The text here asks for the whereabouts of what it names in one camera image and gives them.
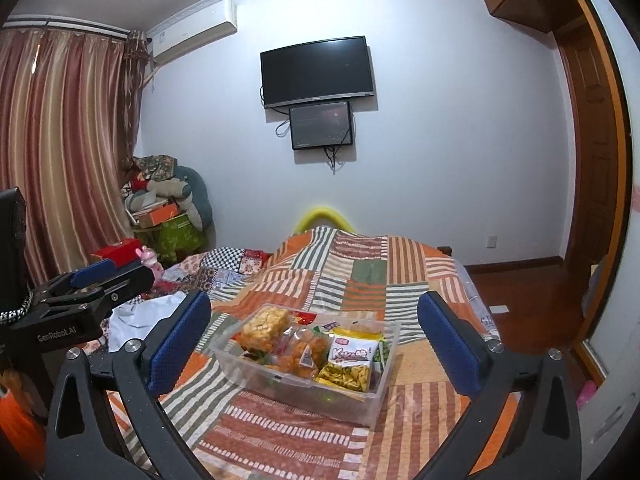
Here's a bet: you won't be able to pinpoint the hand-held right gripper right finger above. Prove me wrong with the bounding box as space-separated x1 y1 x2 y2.
415 291 583 480

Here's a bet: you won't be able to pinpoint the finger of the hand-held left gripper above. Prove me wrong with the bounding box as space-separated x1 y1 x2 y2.
45 265 156 311
32 258 124 304

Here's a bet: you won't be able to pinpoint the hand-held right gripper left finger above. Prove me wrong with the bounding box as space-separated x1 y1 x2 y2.
45 290 216 480

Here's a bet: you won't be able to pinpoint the green snack packet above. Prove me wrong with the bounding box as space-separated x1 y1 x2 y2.
372 337 396 367

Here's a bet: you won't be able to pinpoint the clear packet orange crackers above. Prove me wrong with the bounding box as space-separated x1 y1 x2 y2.
235 307 292 354

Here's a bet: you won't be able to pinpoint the yellow snack packet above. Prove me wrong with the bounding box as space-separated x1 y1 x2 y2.
315 330 384 394

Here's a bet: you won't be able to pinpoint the clear plastic container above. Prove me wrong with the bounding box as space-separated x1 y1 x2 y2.
209 304 403 429

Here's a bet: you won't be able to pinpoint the orange snack packet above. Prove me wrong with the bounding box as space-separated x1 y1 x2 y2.
272 327 334 381

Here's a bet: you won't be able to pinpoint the pink plush toy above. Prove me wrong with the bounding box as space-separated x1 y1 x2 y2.
137 246 164 281

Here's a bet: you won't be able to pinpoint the red box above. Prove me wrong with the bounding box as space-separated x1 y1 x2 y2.
91 240 144 266

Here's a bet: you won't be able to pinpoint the white cloth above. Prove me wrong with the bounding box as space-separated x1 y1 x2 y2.
107 292 194 354

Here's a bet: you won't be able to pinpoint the green patterned box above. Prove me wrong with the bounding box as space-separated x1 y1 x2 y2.
157 214 206 261

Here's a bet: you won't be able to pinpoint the orange cardboard box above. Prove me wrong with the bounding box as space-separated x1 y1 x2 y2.
134 203 181 227

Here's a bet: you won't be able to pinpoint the checkered patchwork quilt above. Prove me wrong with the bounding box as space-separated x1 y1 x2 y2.
164 246 274 294

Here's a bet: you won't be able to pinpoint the orange cloth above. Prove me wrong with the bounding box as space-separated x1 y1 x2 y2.
0 370 46 452

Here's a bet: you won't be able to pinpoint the floral folded cloth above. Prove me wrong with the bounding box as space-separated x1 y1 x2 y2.
132 156 179 181

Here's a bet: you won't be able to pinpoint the patchwork striped blanket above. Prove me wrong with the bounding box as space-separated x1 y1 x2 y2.
75 226 522 480

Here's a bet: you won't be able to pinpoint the striped red curtain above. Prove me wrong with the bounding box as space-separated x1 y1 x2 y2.
0 27 147 287

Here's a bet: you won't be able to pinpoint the pink slipper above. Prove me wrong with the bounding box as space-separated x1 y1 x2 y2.
575 380 599 409

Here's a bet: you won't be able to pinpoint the yellow curved object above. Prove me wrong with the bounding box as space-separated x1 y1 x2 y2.
292 205 354 234

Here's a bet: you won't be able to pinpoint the wooden door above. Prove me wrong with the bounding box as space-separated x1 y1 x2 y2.
554 20 627 342

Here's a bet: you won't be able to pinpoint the small black monitor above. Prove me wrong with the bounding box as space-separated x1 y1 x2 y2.
288 101 354 151

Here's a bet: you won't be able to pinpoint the white air conditioner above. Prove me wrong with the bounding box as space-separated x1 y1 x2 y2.
148 0 238 65

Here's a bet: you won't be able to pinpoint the black monitor cable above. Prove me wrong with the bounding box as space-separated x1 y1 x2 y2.
324 146 347 174

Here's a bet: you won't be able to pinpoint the white curtain rail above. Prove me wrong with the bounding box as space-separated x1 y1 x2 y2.
2 14 151 42

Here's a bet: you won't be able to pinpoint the black wall television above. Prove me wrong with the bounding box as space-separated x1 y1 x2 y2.
260 36 376 110

